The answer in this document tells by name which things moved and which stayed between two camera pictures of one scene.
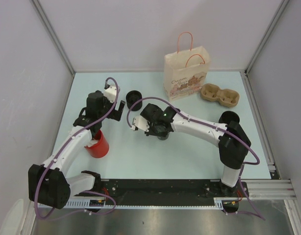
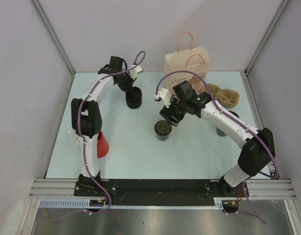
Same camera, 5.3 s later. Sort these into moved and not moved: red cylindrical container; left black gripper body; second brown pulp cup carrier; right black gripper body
Moved: right black gripper body; left black gripper body
Not moved: red cylindrical container; second brown pulp cup carrier
